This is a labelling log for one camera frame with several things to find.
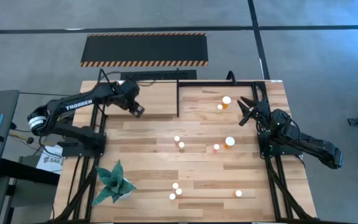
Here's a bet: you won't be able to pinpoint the long black floor tape strip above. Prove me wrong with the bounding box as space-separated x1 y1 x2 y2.
0 25 358 34

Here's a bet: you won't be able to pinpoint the green artificial plant white pot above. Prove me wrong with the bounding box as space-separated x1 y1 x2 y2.
91 159 137 207

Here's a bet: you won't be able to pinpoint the short black floor tape strip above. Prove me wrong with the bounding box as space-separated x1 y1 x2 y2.
247 0 270 80

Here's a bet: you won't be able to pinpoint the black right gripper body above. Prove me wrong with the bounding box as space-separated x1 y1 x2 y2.
239 96 275 127

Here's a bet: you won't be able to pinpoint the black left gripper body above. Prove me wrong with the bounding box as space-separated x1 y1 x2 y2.
113 80 145 119

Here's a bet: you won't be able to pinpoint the white paper with logo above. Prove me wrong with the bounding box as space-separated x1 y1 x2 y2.
35 144 65 175

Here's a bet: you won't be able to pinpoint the black cable loop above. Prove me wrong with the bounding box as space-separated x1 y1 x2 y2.
226 70 237 85

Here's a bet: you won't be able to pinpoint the black perforated rubber mat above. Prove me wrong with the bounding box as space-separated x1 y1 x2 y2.
120 69 198 81

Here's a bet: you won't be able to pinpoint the black mat yellow striped edges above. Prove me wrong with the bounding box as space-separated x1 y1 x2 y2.
80 32 209 68

